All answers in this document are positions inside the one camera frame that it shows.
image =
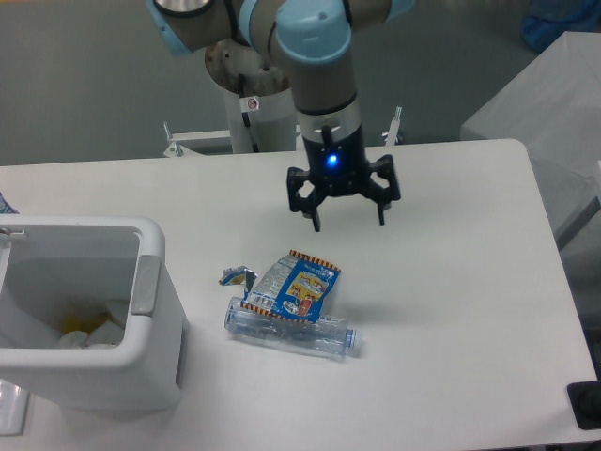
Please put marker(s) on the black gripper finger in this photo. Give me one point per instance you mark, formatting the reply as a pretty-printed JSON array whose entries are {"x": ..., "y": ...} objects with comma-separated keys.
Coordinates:
[
  {"x": 382, "y": 186},
  {"x": 307, "y": 205}
]

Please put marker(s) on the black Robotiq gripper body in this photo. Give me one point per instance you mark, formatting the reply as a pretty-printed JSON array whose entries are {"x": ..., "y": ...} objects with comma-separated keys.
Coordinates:
[{"x": 338, "y": 167}]

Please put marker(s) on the blue snack wrapper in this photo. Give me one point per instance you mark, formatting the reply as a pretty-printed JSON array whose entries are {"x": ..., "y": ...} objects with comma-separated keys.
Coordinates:
[{"x": 294, "y": 288}]

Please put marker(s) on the clear crushed plastic bottle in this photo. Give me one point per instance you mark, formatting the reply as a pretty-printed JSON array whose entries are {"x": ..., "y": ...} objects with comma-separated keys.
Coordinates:
[{"x": 328, "y": 337}]

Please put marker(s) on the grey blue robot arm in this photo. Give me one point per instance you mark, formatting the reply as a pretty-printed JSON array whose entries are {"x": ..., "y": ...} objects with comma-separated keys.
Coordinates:
[{"x": 310, "y": 42}]

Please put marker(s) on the white trash can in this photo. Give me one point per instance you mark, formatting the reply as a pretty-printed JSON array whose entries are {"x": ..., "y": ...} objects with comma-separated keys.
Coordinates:
[{"x": 53, "y": 265}]

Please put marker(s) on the yellow white trash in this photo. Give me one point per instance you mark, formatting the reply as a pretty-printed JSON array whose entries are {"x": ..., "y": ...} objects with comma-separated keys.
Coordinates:
[{"x": 95, "y": 328}]

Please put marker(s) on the grey covered side table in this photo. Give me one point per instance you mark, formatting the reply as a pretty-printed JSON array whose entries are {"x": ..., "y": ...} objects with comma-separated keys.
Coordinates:
[{"x": 553, "y": 108}]

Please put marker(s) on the blue plastic bag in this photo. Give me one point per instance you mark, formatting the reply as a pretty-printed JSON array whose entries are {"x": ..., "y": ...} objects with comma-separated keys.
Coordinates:
[{"x": 546, "y": 21}]

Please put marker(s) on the blue patterned object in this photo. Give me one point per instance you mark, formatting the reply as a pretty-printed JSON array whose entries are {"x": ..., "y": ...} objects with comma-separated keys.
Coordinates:
[{"x": 5, "y": 207}]

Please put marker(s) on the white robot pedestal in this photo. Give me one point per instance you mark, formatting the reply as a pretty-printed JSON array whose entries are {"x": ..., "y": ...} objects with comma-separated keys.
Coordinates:
[{"x": 260, "y": 111}]

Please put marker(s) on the white pedestal foot bracket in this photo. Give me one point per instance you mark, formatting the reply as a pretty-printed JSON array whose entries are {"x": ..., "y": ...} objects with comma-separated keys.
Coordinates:
[{"x": 190, "y": 144}]

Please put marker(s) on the black clamp mount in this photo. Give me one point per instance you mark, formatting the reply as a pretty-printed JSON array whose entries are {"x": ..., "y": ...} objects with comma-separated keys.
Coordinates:
[{"x": 584, "y": 397}]

